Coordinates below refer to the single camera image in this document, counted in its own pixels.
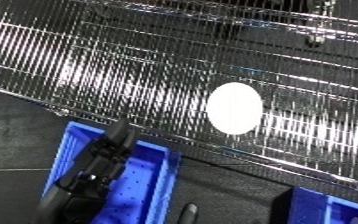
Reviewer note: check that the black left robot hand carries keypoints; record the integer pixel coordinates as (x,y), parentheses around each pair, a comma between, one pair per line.
(98,166)

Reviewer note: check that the white paper cup green band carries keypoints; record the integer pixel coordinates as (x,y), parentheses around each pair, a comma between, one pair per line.
(234,108)

